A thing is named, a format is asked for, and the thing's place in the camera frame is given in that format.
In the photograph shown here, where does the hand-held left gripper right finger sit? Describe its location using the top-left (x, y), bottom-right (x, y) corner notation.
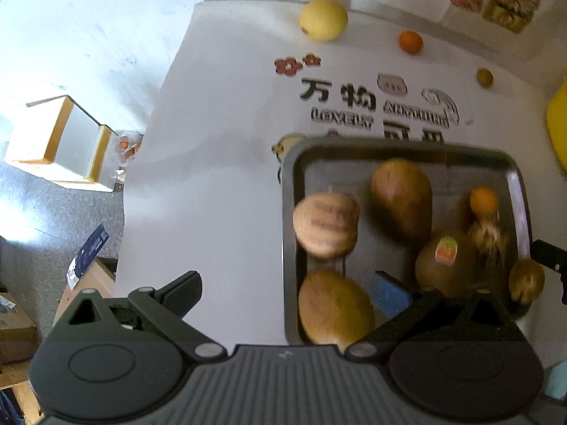
top-left (346, 271), bottom-right (523, 362)

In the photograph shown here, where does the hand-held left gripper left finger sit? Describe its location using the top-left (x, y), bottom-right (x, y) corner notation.
top-left (66, 270), bottom-right (228, 362)

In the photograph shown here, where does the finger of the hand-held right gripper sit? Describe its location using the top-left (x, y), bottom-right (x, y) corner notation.
top-left (532, 239), bottom-right (567, 272)

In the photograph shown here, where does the tan striped small melon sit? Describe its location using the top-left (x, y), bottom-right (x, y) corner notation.
top-left (509, 257), bottom-right (546, 305)

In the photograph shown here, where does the brown kiwi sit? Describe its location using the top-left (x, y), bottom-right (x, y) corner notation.
top-left (415, 229), bottom-right (477, 297)

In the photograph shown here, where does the olive green oval fruit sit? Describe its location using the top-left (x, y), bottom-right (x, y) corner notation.
top-left (298, 269), bottom-right (376, 351)

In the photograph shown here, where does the small orange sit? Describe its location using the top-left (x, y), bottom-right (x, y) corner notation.
top-left (398, 30), bottom-right (424, 55)
top-left (470, 187), bottom-right (500, 217)

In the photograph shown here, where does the pale striped melon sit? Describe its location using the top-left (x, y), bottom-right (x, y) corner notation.
top-left (293, 191), bottom-right (361, 260)

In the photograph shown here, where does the grey metal tray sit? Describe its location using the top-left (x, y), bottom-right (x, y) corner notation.
top-left (281, 135), bottom-right (534, 346)

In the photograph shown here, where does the brown cardboard box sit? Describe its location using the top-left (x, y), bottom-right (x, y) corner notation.
top-left (53, 257), bottom-right (117, 319)

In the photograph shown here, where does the blue packet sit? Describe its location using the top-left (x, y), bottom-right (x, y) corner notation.
top-left (66, 223), bottom-right (110, 288)

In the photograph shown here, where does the white printed table cover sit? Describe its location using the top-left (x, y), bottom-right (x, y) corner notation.
top-left (113, 0), bottom-right (567, 351)

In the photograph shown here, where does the pale blue object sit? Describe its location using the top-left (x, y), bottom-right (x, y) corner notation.
top-left (544, 363), bottom-right (567, 401)

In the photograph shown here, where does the yellow plastic bowl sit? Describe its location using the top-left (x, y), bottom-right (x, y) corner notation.
top-left (546, 82), bottom-right (567, 164)

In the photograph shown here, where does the orange item in clear bag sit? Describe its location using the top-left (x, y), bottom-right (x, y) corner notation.
top-left (116, 135), bottom-right (142, 162)

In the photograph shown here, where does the flat cardboard box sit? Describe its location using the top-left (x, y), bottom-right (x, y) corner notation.
top-left (0, 292), bottom-right (38, 364)

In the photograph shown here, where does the white foam box yellow tape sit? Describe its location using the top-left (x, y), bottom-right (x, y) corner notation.
top-left (4, 94), bottom-right (114, 194)

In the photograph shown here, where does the coloured houses drawing paper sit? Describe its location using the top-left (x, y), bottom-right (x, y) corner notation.
top-left (310, 0), bottom-right (550, 60)

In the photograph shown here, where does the yellow lemon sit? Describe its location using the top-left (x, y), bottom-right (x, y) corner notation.
top-left (299, 0), bottom-right (349, 41)

